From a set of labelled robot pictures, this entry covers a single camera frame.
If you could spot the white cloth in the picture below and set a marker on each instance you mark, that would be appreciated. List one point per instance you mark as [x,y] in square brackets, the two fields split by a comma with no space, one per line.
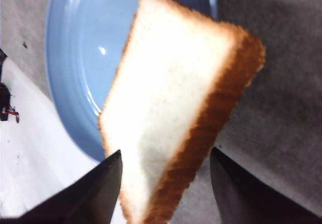
[38,157]

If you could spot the small electronics with red wires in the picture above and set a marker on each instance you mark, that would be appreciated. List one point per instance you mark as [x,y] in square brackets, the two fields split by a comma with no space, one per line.
[6,108]

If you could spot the blue plate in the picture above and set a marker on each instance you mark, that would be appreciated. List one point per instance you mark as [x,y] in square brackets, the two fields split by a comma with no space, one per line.
[83,45]

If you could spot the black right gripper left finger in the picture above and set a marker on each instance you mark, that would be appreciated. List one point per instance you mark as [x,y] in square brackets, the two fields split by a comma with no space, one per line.
[91,199]

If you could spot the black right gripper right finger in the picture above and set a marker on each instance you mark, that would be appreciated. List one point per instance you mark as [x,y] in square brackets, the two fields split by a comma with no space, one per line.
[243,198]

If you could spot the bread slice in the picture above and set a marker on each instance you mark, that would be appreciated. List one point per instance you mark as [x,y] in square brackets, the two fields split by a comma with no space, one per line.
[179,79]

